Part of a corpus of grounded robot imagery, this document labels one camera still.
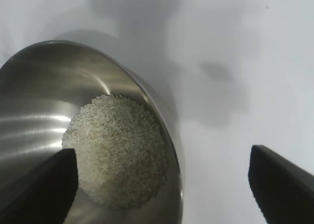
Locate white rice grains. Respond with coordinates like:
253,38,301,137
61,92,170,210

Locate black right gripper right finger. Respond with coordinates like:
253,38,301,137
247,145,314,224

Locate stainless steel bowl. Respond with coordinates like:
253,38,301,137
0,39,183,224

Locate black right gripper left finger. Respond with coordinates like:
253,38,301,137
0,148,79,224

